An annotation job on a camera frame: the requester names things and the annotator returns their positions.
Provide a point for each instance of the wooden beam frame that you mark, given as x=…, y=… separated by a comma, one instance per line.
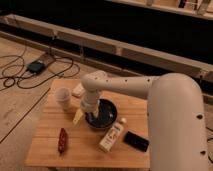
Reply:
x=141, y=54

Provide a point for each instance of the blue power adapter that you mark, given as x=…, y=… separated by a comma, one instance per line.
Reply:
x=36, y=67

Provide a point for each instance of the wooden table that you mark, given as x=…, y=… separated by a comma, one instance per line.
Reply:
x=83, y=141

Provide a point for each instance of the brown-red snack bar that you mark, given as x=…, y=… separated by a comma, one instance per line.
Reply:
x=63, y=139

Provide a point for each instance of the white soap bar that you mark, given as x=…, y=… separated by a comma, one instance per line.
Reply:
x=78, y=91

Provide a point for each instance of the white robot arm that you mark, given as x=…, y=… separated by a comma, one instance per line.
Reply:
x=176, y=120

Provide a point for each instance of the dark ceramic bowl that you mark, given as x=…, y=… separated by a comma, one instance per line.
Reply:
x=107, y=115

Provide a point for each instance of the white lotion bottle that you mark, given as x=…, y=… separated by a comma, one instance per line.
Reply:
x=112, y=135

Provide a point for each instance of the translucent plastic cup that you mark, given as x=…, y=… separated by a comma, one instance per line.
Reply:
x=63, y=98

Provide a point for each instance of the black rectangular box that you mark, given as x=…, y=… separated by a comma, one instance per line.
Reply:
x=136, y=141

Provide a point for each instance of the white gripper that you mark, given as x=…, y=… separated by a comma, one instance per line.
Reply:
x=89, y=104

